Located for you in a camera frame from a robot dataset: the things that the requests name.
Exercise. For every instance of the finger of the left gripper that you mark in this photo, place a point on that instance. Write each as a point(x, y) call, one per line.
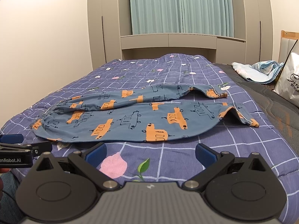
point(11, 138)

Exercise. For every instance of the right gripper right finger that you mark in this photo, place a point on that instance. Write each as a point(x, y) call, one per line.
point(239, 188)

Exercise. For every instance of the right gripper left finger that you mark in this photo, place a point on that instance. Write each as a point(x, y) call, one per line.
point(66, 189)

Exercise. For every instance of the blue pants orange cars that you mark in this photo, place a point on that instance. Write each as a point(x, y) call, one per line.
point(162, 112)

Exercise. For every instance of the person's left hand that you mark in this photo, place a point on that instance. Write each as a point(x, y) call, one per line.
point(1, 188)

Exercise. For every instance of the purple plaid floral quilt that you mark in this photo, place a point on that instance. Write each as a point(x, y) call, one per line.
point(176, 161)

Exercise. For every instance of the dark grey quilted mattress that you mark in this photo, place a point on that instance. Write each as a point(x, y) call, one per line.
point(281, 113)

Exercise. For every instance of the white plastic shopping bag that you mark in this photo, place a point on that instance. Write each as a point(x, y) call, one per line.
point(287, 84)

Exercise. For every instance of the light blue crumpled blanket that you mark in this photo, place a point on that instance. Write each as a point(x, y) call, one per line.
point(263, 72)

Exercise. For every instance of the wooden padded headboard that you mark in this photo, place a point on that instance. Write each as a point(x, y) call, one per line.
point(288, 40)

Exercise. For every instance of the teal window curtain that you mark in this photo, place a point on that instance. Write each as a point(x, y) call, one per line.
point(213, 17)

